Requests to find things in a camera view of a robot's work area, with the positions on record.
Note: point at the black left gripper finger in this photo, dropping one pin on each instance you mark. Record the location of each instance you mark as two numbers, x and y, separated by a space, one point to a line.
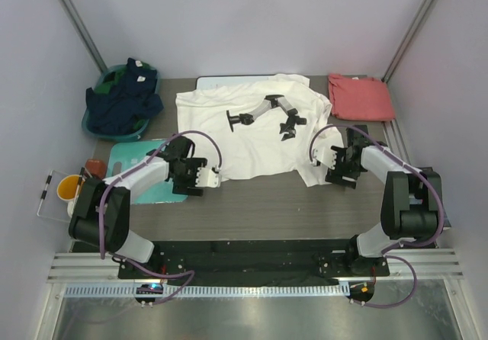
188 191
195 163

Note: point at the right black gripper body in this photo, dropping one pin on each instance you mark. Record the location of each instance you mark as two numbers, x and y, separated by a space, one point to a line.
344 167

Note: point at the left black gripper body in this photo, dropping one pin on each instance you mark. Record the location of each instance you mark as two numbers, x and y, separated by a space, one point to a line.
187 178

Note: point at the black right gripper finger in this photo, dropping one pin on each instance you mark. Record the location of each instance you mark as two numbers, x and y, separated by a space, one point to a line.
341 181
339 151

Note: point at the white printed t-shirt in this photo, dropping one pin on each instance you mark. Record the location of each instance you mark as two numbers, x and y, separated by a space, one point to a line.
245 152

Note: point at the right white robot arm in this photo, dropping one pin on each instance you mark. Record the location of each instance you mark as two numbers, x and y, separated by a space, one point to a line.
411 209

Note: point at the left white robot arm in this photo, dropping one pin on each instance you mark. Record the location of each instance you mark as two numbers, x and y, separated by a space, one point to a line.
101 215

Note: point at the folded pink t-shirt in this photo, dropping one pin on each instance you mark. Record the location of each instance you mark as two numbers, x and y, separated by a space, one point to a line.
366 99

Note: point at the teal laundry basket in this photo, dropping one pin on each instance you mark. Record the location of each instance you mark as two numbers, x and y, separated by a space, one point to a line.
95 126

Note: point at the teal cutting board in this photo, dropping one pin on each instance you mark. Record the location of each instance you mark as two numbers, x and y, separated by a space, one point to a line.
126 155

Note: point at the white dry-erase board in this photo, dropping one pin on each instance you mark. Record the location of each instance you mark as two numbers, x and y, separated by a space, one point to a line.
209 82

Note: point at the small brown red object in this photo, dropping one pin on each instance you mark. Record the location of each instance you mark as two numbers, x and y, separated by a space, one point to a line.
96 168

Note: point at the navy blue t-shirt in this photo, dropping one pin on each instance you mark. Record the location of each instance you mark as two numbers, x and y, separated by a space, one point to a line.
122 103

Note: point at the white mug orange inside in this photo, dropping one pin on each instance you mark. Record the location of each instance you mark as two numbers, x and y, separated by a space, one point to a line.
68 191

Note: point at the green t-shirt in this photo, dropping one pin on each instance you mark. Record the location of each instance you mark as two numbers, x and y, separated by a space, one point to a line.
110 80

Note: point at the clear acrylic sheet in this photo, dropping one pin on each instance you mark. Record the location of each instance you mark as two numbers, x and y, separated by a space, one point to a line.
51 207

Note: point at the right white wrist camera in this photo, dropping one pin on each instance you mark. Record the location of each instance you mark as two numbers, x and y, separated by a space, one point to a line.
324 156

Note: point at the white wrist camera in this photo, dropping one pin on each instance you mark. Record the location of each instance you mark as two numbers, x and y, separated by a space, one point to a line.
324 156
207 178

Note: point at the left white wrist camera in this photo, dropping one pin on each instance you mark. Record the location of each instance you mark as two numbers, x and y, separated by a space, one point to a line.
207 178

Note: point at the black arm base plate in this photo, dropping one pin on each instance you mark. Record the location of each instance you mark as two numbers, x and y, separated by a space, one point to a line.
248 263

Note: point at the white slotted cable duct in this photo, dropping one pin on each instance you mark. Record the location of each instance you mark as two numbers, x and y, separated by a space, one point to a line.
122 290

